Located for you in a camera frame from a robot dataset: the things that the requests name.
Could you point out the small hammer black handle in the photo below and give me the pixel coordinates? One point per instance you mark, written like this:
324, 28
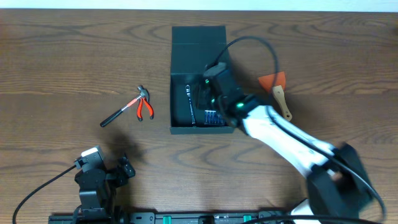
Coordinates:
142, 98

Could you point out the orange scraper wooden handle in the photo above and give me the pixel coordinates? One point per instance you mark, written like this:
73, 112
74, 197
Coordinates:
275, 85

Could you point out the silver combination wrench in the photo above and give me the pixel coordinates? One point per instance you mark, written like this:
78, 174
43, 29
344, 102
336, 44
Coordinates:
189, 96

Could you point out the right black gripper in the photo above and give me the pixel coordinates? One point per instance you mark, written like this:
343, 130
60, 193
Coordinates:
203, 97

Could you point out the black open gift box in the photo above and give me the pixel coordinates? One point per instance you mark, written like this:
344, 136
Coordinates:
193, 47

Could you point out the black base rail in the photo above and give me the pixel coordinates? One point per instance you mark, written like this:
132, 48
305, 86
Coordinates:
186, 218

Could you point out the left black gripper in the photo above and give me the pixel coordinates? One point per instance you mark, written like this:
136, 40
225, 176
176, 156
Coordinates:
121, 172

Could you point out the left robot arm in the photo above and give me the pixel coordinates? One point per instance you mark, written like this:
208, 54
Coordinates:
98, 186

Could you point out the precision screwdriver set case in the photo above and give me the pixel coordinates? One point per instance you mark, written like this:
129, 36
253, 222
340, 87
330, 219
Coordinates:
213, 118

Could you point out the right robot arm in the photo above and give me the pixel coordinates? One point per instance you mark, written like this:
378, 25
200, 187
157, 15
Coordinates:
337, 184

